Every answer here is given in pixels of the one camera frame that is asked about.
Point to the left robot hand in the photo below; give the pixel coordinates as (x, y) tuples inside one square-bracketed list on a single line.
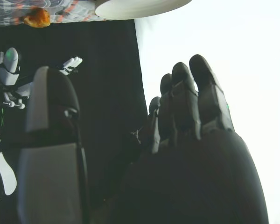
[(189, 163)]

